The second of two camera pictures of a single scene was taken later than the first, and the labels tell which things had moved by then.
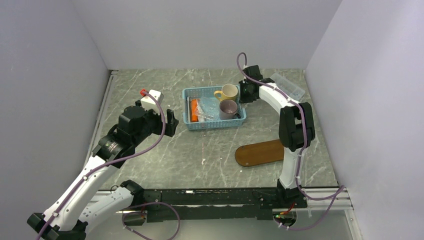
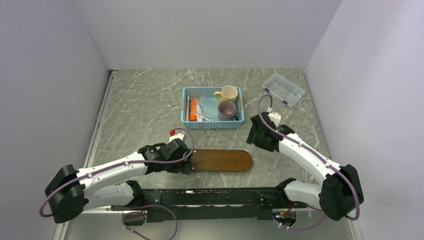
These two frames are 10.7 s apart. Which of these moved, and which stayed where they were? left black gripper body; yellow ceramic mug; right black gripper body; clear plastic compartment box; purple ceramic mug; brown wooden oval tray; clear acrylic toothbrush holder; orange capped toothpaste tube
Moved: brown wooden oval tray; right black gripper body; left black gripper body
Stayed: clear plastic compartment box; purple ceramic mug; yellow ceramic mug; clear acrylic toothbrush holder; orange capped toothpaste tube
